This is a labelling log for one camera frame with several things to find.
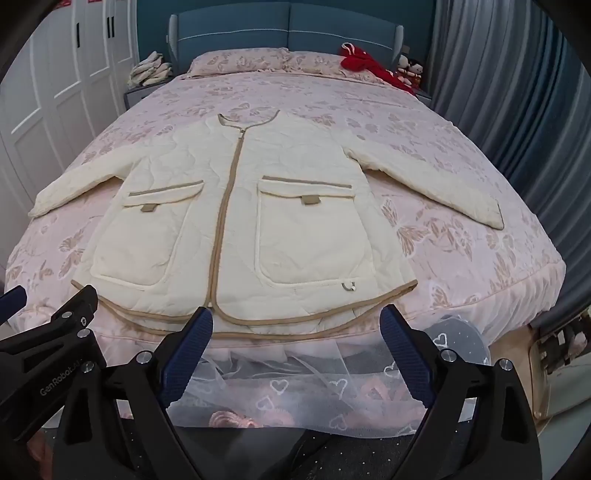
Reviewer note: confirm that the bed with pink floral cover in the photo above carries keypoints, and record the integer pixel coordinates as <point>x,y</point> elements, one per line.
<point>323,101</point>

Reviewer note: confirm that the person's dark trousers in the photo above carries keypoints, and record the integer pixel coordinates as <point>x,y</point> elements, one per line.
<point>314,457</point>

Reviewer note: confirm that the pink floral pillow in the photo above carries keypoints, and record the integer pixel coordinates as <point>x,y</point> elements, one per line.
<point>235,62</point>
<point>314,62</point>

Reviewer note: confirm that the blue-grey nightstand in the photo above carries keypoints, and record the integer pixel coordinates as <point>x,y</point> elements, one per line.
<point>422,96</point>
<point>136,97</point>

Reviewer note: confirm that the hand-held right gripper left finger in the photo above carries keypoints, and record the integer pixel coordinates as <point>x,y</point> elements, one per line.
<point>184,364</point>

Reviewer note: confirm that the white wardrobe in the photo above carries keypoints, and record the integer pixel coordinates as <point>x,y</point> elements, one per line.
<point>55,92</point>

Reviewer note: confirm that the person's left hand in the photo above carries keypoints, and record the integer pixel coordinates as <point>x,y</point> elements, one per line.
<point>41,450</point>

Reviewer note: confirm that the white heart lace bed skirt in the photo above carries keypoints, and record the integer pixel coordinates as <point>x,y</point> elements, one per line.
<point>300,387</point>

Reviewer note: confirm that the stack of folded cloths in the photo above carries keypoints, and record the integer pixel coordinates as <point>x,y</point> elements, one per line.
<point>150,69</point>

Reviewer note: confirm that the blue upholstered headboard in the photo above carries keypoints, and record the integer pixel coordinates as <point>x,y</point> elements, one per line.
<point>277,27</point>

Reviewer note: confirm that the blue-grey curtain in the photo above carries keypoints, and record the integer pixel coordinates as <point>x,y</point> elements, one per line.
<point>508,92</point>

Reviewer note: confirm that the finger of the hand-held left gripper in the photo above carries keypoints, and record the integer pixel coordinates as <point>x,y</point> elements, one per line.
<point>76,309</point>
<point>11,300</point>

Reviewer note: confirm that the red garment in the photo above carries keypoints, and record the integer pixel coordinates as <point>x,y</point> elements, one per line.
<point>369,64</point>

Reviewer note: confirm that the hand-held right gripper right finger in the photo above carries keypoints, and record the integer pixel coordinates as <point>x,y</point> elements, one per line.
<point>406,360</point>

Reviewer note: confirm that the grey heart-print cloth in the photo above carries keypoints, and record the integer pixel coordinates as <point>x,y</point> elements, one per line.
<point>457,339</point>

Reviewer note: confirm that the cream quilted jacket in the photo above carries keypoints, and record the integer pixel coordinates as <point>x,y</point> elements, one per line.
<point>184,184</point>

